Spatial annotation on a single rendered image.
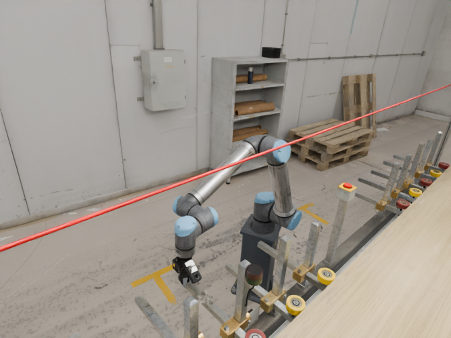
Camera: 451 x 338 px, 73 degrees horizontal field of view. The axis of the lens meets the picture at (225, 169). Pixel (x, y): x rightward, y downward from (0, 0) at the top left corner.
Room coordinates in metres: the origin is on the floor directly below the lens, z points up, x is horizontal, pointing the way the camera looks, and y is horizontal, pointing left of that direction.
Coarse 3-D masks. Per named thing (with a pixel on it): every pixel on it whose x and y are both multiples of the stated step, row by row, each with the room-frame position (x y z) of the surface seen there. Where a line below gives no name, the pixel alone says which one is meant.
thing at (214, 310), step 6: (186, 288) 1.03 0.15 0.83; (192, 288) 1.01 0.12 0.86; (198, 288) 1.01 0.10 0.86; (192, 294) 1.00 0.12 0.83; (198, 294) 0.98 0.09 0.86; (198, 300) 0.97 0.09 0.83; (204, 306) 0.94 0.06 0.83; (210, 306) 0.92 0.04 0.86; (216, 306) 0.92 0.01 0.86; (210, 312) 0.91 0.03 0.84; (216, 312) 0.89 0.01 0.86; (222, 312) 0.89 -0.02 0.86; (216, 318) 0.88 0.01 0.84; (222, 318) 0.87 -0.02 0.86; (228, 318) 0.87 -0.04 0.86; (222, 324) 0.86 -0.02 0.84; (240, 330) 0.81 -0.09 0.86; (234, 336) 0.81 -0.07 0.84; (240, 336) 0.79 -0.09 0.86
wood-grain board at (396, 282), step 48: (432, 192) 1.96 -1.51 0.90; (384, 240) 1.38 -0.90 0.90; (432, 240) 1.40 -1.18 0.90; (336, 288) 1.01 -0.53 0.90; (384, 288) 1.03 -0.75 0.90; (432, 288) 1.04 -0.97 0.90; (288, 336) 0.77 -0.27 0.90; (336, 336) 0.78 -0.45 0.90; (384, 336) 0.79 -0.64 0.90; (432, 336) 0.80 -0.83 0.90
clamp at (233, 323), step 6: (234, 318) 0.86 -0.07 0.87; (246, 318) 0.86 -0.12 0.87; (228, 324) 0.83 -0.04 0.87; (234, 324) 0.83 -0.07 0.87; (240, 324) 0.83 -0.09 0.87; (246, 324) 0.86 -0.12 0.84; (222, 330) 0.81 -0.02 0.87; (234, 330) 0.81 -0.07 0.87; (222, 336) 0.80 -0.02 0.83; (228, 336) 0.78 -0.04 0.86
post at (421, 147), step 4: (420, 144) 2.26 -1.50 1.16; (424, 144) 2.25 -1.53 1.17; (420, 148) 2.25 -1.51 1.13; (416, 152) 2.26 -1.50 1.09; (420, 152) 2.24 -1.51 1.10; (416, 156) 2.25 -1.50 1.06; (420, 156) 2.25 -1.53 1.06; (416, 160) 2.25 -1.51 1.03; (412, 164) 2.26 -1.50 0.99; (416, 164) 2.24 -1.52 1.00; (412, 168) 2.25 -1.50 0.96; (416, 168) 2.26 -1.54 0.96; (412, 172) 2.25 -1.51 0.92; (408, 176) 2.26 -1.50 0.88; (412, 176) 2.24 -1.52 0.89; (404, 188) 2.26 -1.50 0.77; (408, 188) 2.24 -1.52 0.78; (404, 192) 2.25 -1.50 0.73
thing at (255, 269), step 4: (252, 264) 0.85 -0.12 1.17; (256, 264) 0.85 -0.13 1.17; (248, 268) 0.83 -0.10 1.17; (252, 268) 0.83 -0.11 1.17; (256, 268) 0.83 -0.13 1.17; (260, 268) 0.83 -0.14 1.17; (252, 272) 0.81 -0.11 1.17; (256, 272) 0.81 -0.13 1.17; (260, 272) 0.82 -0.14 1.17; (244, 280) 0.84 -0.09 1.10; (252, 288) 0.83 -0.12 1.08; (248, 292) 0.84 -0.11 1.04
